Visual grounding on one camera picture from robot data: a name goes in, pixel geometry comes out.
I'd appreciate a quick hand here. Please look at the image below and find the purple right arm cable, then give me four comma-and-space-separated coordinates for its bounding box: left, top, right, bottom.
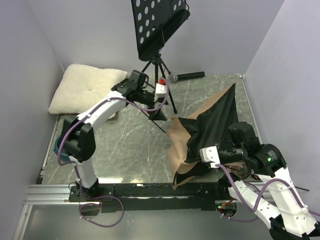
216, 163, 320, 223

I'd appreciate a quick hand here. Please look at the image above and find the teal pet bowl holder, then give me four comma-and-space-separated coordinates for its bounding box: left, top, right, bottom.
53, 135, 70, 163

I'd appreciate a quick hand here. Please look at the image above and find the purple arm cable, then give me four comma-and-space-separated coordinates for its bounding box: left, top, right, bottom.
56, 79, 170, 228
216, 163, 320, 223

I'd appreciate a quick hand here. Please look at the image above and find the steel pet bowl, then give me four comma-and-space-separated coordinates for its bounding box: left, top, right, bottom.
226, 162, 254, 180

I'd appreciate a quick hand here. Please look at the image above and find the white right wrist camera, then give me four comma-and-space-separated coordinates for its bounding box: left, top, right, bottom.
199, 146, 221, 169

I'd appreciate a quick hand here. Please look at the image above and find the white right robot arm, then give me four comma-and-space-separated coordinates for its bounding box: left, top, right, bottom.
216, 121, 320, 240

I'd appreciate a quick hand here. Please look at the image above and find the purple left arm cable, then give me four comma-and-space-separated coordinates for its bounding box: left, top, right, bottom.
56, 79, 170, 228

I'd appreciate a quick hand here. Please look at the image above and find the tan pet tent fabric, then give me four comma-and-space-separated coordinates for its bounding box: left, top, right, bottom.
166, 83, 239, 190

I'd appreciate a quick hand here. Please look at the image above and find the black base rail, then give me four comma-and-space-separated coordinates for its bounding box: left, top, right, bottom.
68, 182, 231, 213

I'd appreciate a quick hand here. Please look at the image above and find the black music stand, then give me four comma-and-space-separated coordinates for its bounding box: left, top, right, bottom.
124, 0, 191, 115

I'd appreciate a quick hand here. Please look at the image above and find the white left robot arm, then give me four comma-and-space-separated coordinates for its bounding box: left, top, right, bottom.
55, 70, 169, 201

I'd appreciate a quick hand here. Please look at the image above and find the black microphone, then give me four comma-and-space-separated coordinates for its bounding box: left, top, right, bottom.
168, 71, 205, 83

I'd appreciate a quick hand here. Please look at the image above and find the cream white pillow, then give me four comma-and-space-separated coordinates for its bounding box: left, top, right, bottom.
48, 64, 128, 115

